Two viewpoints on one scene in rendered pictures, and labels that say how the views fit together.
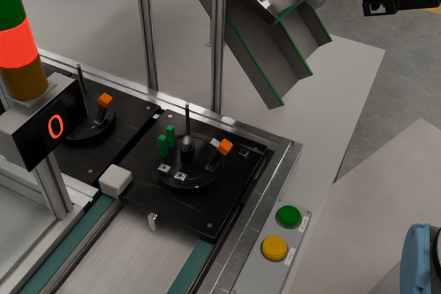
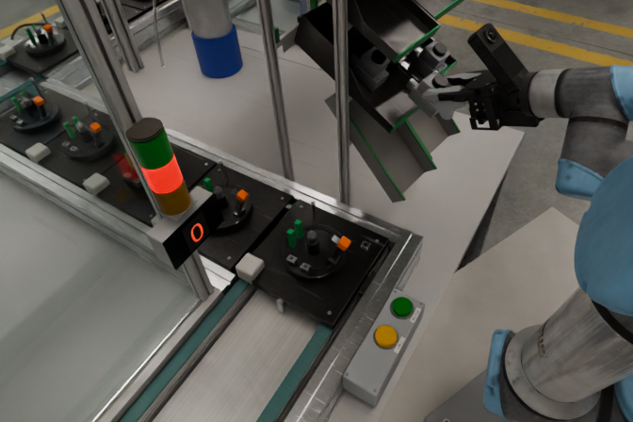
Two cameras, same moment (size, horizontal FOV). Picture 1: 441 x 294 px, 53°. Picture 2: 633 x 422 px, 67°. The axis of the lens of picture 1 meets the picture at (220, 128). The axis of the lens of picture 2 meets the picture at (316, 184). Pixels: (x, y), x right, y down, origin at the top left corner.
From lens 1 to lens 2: 0.20 m
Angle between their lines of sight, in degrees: 8
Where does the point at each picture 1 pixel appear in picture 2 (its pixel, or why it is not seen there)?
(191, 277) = (311, 358)
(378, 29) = not seen: hidden behind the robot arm
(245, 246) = (360, 332)
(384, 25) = not seen: hidden behind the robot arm
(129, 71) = (269, 155)
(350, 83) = (483, 169)
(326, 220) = (444, 309)
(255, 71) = (379, 169)
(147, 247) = (276, 328)
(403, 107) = not seen: hidden behind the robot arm
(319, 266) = (432, 353)
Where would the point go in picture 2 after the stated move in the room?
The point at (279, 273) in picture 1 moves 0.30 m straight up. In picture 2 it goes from (388, 360) to (399, 267)
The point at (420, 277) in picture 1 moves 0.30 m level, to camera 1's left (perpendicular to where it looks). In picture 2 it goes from (491, 379) to (270, 355)
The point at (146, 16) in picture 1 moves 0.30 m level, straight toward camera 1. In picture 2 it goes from (280, 117) to (282, 217)
